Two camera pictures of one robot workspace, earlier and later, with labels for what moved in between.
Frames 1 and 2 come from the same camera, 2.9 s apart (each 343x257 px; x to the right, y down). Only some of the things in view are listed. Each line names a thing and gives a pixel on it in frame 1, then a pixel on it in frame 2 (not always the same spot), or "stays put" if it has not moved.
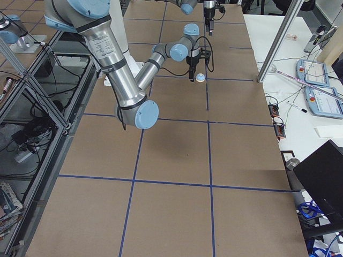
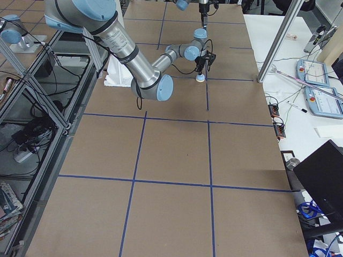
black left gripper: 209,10 -> 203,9
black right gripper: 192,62 -> 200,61
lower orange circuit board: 280,130 stays put
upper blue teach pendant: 312,72 stays put
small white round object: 200,77 stays put
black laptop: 320,177 stays put
